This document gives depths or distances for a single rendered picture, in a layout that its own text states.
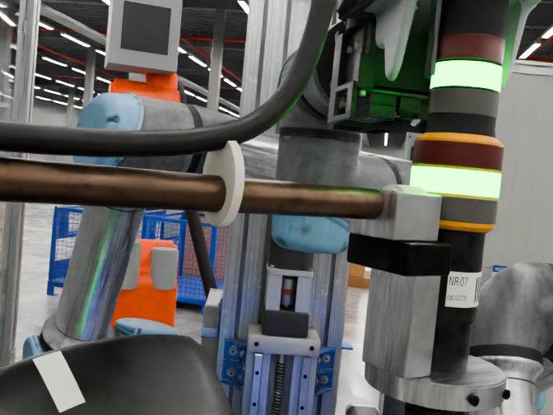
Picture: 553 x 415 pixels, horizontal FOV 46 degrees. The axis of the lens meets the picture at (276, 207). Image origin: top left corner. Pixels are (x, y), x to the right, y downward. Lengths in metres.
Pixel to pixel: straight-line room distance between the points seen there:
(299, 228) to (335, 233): 0.03
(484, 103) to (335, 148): 0.26
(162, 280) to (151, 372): 3.88
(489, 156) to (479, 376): 0.11
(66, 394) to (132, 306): 3.95
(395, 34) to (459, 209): 0.10
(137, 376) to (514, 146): 1.96
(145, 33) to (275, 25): 3.08
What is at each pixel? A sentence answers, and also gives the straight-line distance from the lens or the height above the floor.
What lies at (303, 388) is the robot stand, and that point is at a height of 1.16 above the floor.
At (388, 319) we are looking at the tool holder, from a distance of 0.31.
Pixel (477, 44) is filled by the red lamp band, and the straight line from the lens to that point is 0.33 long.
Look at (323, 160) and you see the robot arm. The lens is 0.56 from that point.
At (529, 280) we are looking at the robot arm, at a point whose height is 1.46.
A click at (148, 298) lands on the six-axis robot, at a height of 0.67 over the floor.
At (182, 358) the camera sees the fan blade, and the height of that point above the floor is 1.43.
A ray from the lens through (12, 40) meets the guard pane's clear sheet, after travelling 1.66.
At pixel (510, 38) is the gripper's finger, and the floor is 1.63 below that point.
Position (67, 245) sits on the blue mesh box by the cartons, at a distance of 7.37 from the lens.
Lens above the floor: 1.55
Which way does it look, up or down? 3 degrees down
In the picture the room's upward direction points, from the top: 5 degrees clockwise
